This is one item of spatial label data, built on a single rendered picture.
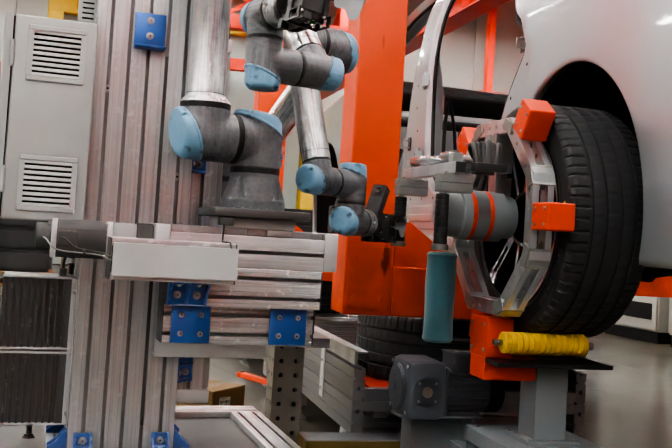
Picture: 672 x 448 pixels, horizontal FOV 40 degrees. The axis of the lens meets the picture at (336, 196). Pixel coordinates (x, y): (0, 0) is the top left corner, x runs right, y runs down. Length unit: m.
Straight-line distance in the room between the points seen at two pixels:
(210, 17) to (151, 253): 0.56
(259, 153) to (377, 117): 0.91
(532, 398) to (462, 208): 0.58
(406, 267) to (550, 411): 0.66
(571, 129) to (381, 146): 0.73
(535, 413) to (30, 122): 1.55
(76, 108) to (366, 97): 1.09
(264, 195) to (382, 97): 0.97
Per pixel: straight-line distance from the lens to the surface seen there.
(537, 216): 2.38
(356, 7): 1.76
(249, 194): 2.13
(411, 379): 2.84
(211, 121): 2.10
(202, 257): 1.99
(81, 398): 2.31
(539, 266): 2.44
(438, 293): 2.69
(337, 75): 1.98
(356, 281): 2.96
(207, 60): 2.13
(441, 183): 2.39
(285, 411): 3.10
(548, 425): 2.74
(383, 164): 2.99
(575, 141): 2.48
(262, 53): 1.90
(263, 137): 2.15
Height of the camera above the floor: 0.78
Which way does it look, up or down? 2 degrees up
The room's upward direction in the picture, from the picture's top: 4 degrees clockwise
